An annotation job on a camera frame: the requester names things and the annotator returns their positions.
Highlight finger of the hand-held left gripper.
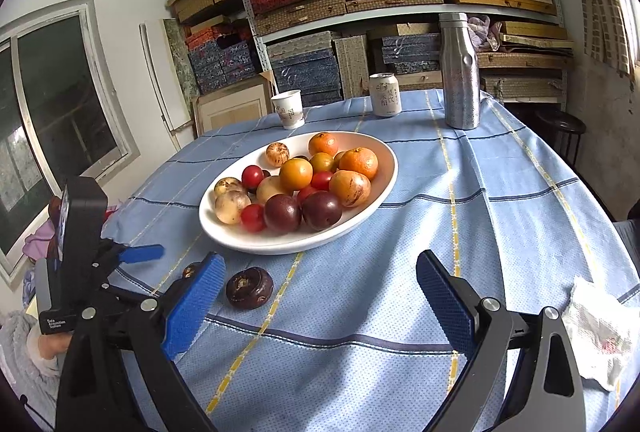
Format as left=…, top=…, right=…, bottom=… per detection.
left=75, top=282, right=161, bottom=330
left=97, top=239, right=165, bottom=280

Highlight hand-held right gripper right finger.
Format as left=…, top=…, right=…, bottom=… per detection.
left=416, top=249, right=586, bottom=432

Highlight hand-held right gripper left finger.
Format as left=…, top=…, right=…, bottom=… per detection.
left=55, top=252, right=227, bottom=432

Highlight spotted tan round fruit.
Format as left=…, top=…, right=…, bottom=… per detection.
left=213, top=177, right=247, bottom=198
left=265, top=141, right=291, bottom=167

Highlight white oval plate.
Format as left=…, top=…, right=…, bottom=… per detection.
left=198, top=131, right=399, bottom=255

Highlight large spotted orange fruit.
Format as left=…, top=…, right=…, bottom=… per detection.
left=328, top=169, right=372, bottom=208

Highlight orange tangerine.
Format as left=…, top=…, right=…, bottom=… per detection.
left=308, top=132, right=339, bottom=158
left=339, top=147, right=379, bottom=180

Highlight smooth yellow-orange fruit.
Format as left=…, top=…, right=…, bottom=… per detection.
left=309, top=152, right=336, bottom=174
left=279, top=159, right=314, bottom=192

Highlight person's left forearm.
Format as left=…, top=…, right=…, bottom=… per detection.
left=0, top=311, right=63, bottom=420

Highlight person's left hand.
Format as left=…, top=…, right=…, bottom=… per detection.
left=37, top=331, right=68, bottom=361

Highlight brown fuzzy cloth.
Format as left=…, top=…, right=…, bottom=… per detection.
left=46, top=195, right=68, bottom=225

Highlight purple cloth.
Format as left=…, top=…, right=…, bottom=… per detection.
left=24, top=218, right=62, bottom=260

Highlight white framed window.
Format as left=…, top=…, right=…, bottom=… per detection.
left=0, top=0, right=142, bottom=285

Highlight blue checked tablecloth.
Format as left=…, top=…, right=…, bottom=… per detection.
left=102, top=90, right=640, bottom=432

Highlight crumpled white tissue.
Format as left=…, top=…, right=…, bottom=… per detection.
left=561, top=275, right=640, bottom=392

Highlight white leaning board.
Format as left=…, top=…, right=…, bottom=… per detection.
left=139, top=19, right=193, bottom=133

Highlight green marbled panel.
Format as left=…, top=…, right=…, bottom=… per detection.
left=163, top=17, right=202, bottom=98

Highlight grey seat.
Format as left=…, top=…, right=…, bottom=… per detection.
left=611, top=218, right=640, bottom=265

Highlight white printed paper cup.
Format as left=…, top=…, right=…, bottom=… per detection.
left=270, top=90, right=305, bottom=130

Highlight white drink can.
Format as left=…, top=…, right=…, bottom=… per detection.
left=369, top=73, right=402, bottom=118

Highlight black round stool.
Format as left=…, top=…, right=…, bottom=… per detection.
left=531, top=109, right=587, bottom=170

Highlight silver metal bottle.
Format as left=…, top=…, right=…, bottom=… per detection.
left=439, top=12, right=482, bottom=130

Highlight stacks of blue patterned boxes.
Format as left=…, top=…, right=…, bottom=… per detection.
left=187, top=0, right=443, bottom=106

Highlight white metal shelf rack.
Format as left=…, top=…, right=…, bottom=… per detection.
left=225, top=0, right=571, bottom=110

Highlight pink white cloth bundle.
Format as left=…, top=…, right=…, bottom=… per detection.
left=467, top=14, right=503, bottom=53

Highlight shelf of stacked boxes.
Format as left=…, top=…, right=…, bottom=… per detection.
left=167, top=0, right=576, bottom=106

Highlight wooden picture frame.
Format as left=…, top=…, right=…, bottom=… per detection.
left=192, top=75, right=277, bottom=137

